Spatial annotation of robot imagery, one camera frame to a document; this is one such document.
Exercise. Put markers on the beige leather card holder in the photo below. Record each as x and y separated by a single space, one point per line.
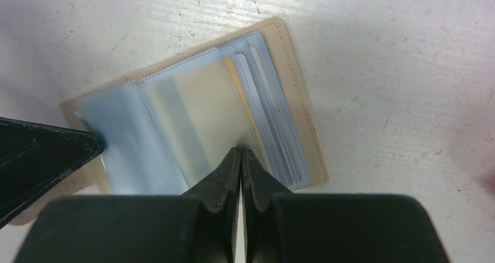
167 126

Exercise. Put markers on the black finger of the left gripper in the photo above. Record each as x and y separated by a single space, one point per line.
35 158

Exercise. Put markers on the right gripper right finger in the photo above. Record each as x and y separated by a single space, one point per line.
282 226

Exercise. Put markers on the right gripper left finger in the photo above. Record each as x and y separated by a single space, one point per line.
197 226

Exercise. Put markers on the gold credit card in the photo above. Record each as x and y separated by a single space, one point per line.
231 67

